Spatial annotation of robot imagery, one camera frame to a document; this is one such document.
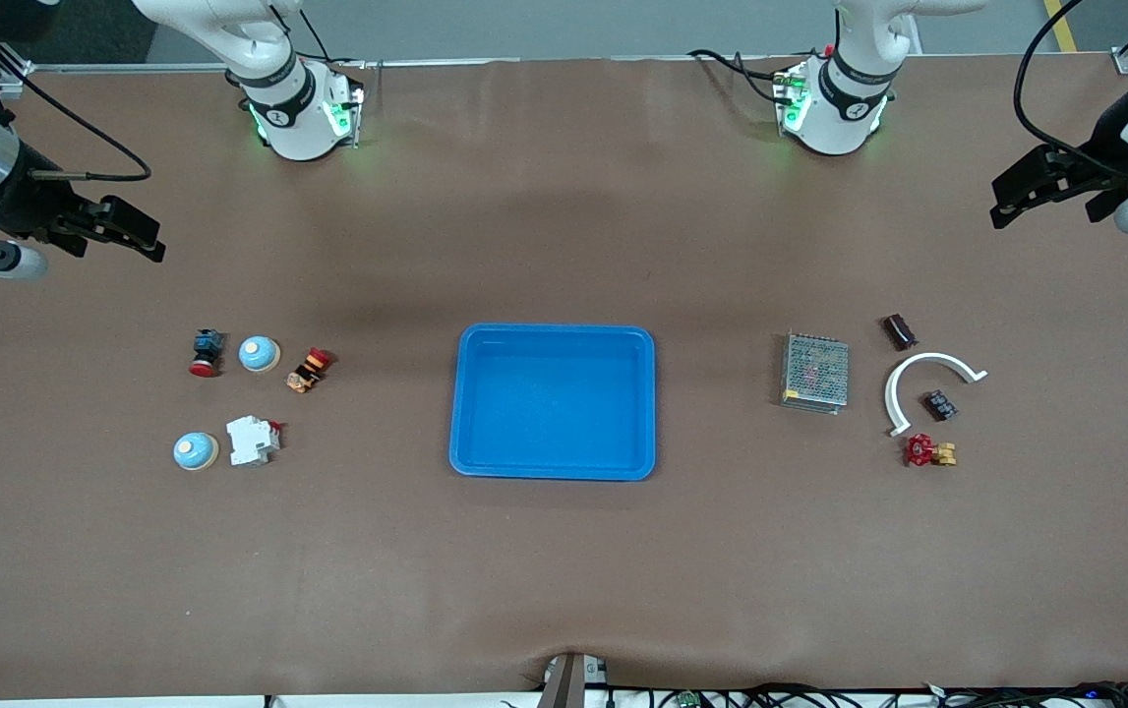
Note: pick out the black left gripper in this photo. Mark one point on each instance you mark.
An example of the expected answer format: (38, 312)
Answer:
(1104, 163)

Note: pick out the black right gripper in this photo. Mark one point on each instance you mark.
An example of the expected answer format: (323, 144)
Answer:
(32, 205)

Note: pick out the light blue call bell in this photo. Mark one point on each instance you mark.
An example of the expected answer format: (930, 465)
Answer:
(196, 451)
(259, 354)

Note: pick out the long dark brown capacitor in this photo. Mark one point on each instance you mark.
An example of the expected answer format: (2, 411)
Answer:
(899, 332)

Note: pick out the short dark brown capacitor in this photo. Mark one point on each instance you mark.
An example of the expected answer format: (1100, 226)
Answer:
(939, 405)

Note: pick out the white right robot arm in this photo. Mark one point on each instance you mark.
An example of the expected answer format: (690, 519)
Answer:
(293, 108)

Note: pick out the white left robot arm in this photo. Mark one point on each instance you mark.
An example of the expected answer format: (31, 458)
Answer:
(849, 98)

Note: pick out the red push button blue body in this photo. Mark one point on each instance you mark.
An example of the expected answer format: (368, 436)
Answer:
(207, 352)

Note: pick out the orange emergency stop button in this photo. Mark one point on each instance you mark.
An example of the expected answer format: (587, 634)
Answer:
(310, 370)

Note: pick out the white circuit breaker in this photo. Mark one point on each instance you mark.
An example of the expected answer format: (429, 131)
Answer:
(253, 441)

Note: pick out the brass valve red handwheel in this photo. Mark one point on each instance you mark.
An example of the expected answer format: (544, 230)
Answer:
(920, 450)

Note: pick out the metal mesh power supply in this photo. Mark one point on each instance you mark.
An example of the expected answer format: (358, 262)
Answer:
(816, 374)

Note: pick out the blue plastic tray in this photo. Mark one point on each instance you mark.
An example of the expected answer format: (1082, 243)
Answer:
(554, 403)

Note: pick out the metal table clamp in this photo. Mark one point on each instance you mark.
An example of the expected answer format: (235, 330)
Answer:
(568, 683)

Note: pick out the aluminium frame profile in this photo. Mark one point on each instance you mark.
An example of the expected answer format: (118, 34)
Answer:
(13, 81)

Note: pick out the white curved plastic bracket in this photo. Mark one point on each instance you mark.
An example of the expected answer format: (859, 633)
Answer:
(890, 393)

